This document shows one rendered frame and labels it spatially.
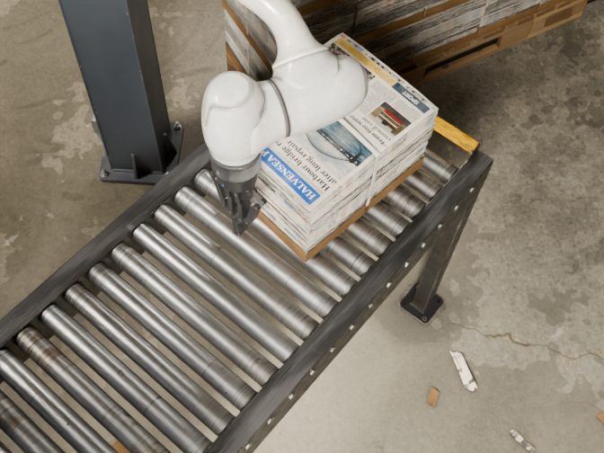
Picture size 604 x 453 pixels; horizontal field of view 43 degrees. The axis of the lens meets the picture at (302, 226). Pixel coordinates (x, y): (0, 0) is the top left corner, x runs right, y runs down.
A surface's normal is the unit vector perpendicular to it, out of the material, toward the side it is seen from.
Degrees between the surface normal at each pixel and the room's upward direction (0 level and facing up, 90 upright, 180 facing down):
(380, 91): 2
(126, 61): 90
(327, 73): 25
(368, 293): 0
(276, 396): 0
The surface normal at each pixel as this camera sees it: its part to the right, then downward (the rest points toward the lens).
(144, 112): -0.05, 0.86
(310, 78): 0.17, -0.10
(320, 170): 0.04, -0.48
